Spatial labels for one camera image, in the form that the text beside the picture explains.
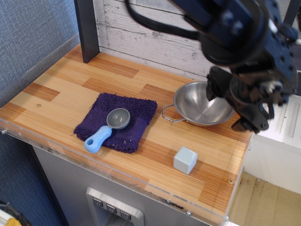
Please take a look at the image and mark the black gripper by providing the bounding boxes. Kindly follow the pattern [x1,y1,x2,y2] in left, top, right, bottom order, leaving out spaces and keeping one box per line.
[206,16,298,133]

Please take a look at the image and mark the small steel bowl with handle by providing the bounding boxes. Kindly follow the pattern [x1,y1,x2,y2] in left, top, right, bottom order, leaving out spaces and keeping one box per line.
[162,81,235,127]

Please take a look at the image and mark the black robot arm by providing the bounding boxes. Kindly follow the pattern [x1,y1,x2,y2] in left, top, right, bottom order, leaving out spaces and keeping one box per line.
[174,0,298,133]

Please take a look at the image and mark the pale grey block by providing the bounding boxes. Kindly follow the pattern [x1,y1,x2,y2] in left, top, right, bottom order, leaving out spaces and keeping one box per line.
[173,146,198,175]

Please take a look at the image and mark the white toy sink unit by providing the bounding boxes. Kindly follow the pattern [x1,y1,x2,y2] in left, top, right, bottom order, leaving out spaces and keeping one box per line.
[244,95,301,194]

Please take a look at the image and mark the purple towel cloth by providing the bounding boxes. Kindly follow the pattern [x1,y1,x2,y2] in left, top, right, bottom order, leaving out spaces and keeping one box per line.
[74,93,158,153]

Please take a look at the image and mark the blue grey measuring scoop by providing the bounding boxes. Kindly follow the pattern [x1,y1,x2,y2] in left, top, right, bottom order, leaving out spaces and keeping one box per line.
[84,108,130,153]

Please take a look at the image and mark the clear acrylic edge guard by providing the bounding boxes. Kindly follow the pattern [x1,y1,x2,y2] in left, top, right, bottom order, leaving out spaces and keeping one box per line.
[0,116,252,226]

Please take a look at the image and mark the steel button panel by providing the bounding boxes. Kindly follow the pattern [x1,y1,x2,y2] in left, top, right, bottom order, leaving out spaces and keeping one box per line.
[86,187,144,226]

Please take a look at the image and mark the yellow black object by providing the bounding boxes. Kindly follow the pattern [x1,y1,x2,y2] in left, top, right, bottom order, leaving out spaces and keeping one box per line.
[0,202,32,226]

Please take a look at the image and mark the dark grey right post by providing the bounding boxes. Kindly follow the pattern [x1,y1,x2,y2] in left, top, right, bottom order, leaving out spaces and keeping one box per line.
[284,0,301,26]

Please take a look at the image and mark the dark grey post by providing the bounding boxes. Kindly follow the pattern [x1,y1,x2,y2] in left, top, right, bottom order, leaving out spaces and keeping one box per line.
[284,0,301,26]
[74,0,100,63]

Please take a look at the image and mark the dark grey left post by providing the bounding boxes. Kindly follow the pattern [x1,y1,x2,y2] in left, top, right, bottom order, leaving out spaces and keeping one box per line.
[74,0,100,63]

